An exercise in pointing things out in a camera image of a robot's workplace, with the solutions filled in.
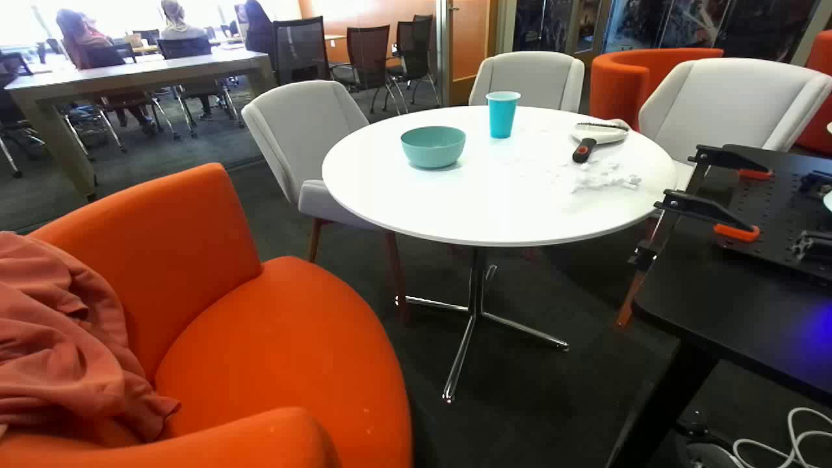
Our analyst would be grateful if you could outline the teal plastic cup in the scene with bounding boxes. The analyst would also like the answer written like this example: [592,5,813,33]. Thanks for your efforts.
[484,89,521,140]

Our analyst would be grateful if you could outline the teal bowl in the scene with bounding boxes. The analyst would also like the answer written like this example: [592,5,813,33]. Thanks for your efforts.
[398,124,468,172]

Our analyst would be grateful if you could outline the grey upholstered chair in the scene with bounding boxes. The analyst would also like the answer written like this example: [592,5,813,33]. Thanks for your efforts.
[238,78,411,328]
[636,57,832,189]
[466,50,588,115]

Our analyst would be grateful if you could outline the black mesh office chair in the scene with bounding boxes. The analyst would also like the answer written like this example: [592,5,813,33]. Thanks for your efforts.
[156,33,241,132]
[271,13,338,89]
[342,23,395,117]
[393,13,442,113]
[0,50,47,183]

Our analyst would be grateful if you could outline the orange armchair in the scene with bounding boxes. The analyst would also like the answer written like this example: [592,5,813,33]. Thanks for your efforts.
[0,161,415,468]

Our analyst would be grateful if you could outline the white foam pieces pile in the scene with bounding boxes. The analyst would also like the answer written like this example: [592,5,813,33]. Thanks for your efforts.
[570,163,644,195]

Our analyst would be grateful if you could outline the white dustpan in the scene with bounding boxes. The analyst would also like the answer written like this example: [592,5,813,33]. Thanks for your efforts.
[570,117,631,167]

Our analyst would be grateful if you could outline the orange tub chair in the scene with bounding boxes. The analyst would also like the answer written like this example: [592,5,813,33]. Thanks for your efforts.
[588,45,726,131]

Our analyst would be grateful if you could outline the seated person in black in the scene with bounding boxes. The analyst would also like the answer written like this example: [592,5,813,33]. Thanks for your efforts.
[238,0,277,54]

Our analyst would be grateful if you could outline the seated person in grey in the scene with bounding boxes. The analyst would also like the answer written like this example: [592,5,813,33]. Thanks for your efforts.
[156,0,212,42]

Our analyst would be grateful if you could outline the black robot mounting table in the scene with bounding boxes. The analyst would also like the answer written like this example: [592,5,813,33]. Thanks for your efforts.
[606,140,832,468]

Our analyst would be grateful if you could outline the long wooden conference table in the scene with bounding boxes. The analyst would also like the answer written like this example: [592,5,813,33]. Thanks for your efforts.
[3,48,276,204]

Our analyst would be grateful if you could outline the seated person in maroon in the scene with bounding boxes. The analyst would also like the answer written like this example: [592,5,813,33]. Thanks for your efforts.
[51,7,129,72]

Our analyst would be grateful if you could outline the chrome table pedestal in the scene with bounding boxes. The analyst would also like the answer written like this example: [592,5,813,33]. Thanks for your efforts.
[393,244,575,408]

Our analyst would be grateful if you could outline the black clamp with orange handle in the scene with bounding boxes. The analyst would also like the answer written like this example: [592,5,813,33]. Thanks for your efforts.
[651,187,763,248]
[687,143,775,184]
[612,244,663,331]

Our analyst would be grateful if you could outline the black bracket block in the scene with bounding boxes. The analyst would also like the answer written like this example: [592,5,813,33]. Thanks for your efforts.
[784,226,832,284]

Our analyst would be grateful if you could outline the white floor cables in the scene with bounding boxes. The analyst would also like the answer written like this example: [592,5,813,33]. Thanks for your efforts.
[728,404,832,468]

